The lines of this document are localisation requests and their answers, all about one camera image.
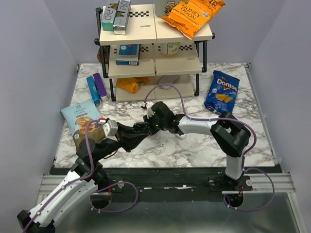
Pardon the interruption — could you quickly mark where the orange honey dijon chips bag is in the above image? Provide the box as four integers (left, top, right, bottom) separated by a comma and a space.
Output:
162, 0, 225, 40

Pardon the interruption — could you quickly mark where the brown object behind rack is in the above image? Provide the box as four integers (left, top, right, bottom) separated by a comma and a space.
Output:
97, 46, 110, 64

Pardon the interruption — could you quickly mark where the white printed mug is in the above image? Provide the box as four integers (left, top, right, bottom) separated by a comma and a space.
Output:
154, 0, 180, 18
159, 42, 180, 56

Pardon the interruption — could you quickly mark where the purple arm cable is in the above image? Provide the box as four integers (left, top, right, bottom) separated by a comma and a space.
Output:
21, 118, 139, 233
144, 83, 276, 212

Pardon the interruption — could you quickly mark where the white printed mug middle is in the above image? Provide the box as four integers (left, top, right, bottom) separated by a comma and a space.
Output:
159, 42, 180, 56

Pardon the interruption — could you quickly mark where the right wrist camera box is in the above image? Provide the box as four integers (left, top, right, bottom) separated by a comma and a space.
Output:
142, 102, 155, 119

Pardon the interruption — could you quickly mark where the white printed mug top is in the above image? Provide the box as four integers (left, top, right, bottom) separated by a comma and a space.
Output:
154, 0, 180, 18

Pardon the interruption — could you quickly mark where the blue tube box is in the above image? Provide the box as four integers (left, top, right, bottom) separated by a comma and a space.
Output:
86, 76, 101, 106

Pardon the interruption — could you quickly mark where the orange plastic bag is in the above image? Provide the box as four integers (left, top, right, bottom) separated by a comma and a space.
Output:
116, 77, 149, 93

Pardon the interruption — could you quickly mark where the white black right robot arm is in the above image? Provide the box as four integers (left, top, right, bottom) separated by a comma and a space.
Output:
143, 101, 251, 190

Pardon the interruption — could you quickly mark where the blue Doritos bag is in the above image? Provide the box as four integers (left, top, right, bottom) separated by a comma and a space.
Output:
204, 70, 240, 115

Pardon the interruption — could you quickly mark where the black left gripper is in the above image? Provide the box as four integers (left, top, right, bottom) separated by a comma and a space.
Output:
95, 122, 149, 161

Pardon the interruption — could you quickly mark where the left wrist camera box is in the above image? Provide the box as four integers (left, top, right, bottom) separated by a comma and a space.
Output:
103, 119, 118, 137

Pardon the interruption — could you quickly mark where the purple tube box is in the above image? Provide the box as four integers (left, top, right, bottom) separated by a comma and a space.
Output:
93, 73, 108, 101

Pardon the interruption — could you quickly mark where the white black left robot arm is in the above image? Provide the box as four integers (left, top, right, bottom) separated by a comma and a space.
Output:
17, 118, 150, 233

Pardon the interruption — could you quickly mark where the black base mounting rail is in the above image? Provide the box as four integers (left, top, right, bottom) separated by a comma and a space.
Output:
92, 167, 253, 204

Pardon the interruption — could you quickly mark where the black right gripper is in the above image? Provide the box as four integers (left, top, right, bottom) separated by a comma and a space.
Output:
143, 112, 167, 136

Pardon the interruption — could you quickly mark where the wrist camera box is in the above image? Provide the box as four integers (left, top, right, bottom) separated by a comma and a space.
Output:
142, 102, 155, 119
103, 119, 118, 137

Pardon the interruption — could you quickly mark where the blue white box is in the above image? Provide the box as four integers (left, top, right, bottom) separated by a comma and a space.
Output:
115, 44, 140, 66

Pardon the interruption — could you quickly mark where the white earbud charging case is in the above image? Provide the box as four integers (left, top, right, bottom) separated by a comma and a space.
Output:
175, 134, 186, 140

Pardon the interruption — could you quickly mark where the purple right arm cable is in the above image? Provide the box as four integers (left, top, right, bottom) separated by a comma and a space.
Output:
144, 83, 276, 212

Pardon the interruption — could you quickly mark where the silver toothpaste box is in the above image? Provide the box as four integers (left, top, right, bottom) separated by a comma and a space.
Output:
113, 0, 131, 35

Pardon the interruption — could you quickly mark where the teal toothpaste box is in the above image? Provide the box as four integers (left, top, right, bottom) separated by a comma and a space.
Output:
101, 0, 119, 32

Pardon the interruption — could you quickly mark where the beige three-tier shelf rack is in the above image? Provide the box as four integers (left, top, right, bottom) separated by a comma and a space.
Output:
94, 4, 215, 101

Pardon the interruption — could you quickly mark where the cassava chips bag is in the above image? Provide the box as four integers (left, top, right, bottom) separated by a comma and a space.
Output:
60, 99, 105, 149

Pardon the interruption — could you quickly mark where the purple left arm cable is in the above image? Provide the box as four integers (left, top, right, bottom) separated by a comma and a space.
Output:
21, 118, 139, 233

